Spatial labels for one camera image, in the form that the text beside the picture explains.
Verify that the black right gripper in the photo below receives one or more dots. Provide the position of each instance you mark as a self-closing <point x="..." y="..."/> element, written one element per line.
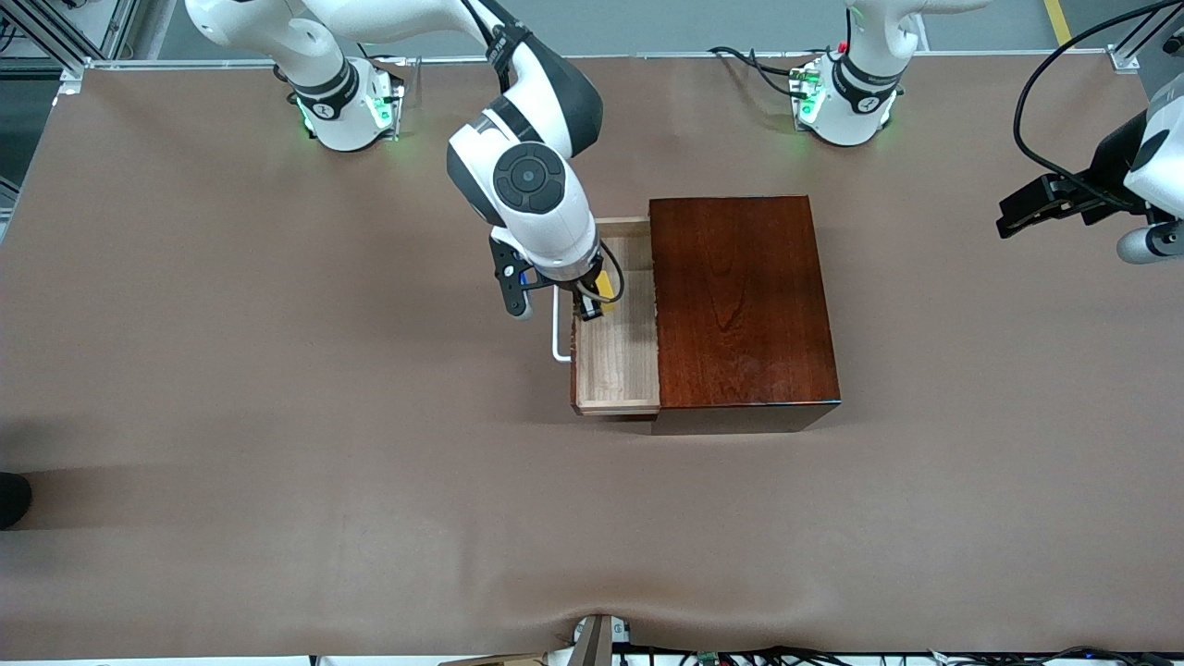
<point x="586" y="302"/>

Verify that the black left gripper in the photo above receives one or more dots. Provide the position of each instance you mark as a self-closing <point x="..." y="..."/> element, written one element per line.
<point x="1106" y="169"/>

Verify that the yellow wooden block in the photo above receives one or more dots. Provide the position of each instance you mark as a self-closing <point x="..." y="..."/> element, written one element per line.
<point x="606" y="289"/>

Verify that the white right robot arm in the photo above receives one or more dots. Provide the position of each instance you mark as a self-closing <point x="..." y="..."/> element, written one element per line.
<point x="536" y="213"/>

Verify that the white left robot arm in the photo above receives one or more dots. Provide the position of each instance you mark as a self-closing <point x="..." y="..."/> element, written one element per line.
<point x="851" y="120"/>

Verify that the dark brown wooden cabinet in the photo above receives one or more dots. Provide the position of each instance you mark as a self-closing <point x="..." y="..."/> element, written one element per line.
<point x="740" y="305"/>

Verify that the yellow floor tape strip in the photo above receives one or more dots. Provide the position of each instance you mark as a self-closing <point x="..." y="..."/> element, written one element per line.
<point x="1062" y="26"/>

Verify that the brown table cover sheet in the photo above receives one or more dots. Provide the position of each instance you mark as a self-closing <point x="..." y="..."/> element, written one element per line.
<point x="277" y="416"/>

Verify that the black round object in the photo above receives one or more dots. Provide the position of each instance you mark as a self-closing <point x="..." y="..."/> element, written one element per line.
<point x="11" y="499"/>

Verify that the aluminium frame post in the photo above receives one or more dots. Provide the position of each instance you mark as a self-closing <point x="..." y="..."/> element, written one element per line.
<point x="74" y="74"/>
<point x="1124" y="57"/>

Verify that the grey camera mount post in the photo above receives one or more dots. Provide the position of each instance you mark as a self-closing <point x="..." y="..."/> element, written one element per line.
<point x="592" y="643"/>

